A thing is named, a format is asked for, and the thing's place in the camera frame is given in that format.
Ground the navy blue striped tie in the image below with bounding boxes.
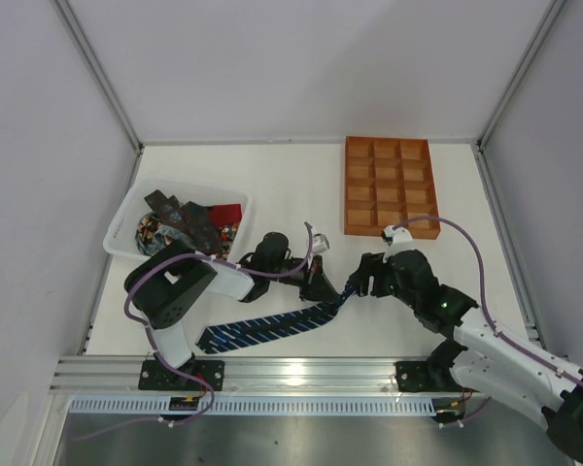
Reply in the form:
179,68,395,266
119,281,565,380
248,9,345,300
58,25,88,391
195,284,355,354

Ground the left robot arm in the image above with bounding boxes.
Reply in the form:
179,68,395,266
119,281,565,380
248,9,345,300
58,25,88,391
124,232,349,370

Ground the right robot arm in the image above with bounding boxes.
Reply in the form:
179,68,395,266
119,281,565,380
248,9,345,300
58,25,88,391
348,250,583,465

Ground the orange compartment tray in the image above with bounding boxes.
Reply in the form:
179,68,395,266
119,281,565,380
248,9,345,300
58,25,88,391
344,136,440,240

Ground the red tie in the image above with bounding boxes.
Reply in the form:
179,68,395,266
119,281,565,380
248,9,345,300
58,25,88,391
209,204,242,228

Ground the brown patterned tie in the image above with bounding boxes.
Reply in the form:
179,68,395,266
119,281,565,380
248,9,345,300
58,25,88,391
145,190,223,255

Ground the floral multicolour tie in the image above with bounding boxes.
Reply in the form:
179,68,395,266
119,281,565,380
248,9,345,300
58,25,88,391
135,212,240,259

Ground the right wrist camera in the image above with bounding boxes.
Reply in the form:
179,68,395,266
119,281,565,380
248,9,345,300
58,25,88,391
381,225,413,250

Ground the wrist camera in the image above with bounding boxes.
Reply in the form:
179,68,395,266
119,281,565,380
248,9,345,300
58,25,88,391
312,233,330,254
381,225,413,250

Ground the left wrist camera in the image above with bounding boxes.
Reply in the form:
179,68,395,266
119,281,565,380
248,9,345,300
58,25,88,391
312,233,330,254

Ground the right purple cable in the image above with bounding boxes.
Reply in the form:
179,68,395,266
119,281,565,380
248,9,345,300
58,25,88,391
393,216,583,423

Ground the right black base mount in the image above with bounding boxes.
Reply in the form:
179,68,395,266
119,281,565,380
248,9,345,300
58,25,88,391
394,360,442,393

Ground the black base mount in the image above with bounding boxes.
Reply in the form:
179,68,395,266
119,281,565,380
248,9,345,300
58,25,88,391
138,358,225,391
394,360,442,393

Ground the white slotted cable duct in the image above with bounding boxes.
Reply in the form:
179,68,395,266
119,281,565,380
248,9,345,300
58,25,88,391
69,395,436,417

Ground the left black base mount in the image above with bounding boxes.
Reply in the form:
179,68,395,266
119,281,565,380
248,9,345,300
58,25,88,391
138,358,225,391

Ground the aluminium front rail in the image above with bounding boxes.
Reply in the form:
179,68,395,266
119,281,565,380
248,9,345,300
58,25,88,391
48,354,574,392

